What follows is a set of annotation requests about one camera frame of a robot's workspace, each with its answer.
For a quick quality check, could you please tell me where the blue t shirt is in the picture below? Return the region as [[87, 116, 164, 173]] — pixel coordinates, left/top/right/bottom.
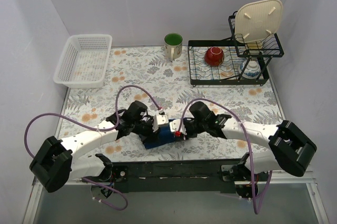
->
[[142, 119, 175, 149]]

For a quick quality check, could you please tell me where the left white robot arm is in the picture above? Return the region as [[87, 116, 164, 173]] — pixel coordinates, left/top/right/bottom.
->
[[29, 101, 165, 192]]

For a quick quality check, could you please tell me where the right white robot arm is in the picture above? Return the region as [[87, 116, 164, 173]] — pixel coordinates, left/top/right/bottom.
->
[[175, 99, 317, 181]]

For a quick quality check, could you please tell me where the floral table mat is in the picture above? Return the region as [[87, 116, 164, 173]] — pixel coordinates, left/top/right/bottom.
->
[[63, 46, 283, 162]]

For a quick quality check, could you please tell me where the red bowl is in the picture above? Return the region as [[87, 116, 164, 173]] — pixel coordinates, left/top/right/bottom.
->
[[204, 46, 224, 66]]

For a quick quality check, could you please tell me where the blue white patterned bowl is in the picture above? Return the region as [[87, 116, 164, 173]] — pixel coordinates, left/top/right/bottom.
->
[[238, 60, 261, 79]]

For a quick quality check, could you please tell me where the green inside floral mug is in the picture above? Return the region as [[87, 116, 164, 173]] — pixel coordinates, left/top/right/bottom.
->
[[164, 33, 183, 62]]

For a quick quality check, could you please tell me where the white plastic basket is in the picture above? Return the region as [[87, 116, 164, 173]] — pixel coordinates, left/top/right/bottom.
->
[[53, 34, 113, 89]]

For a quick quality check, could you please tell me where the cream square plastic lid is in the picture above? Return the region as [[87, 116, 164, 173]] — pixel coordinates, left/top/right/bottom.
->
[[234, 0, 283, 43]]

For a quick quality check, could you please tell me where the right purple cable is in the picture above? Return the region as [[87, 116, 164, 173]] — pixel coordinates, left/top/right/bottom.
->
[[177, 98, 273, 215]]

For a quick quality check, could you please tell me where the purple cable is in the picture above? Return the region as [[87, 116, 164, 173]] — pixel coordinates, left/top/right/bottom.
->
[[24, 85, 164, 211], [177, 98, 273, 215]]

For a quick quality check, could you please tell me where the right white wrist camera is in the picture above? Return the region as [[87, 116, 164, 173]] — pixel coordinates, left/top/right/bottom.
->
[[169, 119, 187, 141]]

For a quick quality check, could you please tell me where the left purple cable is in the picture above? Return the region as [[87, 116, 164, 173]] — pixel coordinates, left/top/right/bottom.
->
[[24, 85, 164, 211]]

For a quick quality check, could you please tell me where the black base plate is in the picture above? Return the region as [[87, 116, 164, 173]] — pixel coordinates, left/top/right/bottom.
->
[[106, 159, 258, 198]]

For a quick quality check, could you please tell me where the black wire dish rack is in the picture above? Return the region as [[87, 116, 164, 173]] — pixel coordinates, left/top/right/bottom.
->
[[187, 12, 284, 86]]

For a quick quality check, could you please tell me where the aluminium frame rail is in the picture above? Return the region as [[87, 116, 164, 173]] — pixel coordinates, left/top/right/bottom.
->
[[32, 161, 316, 186]]

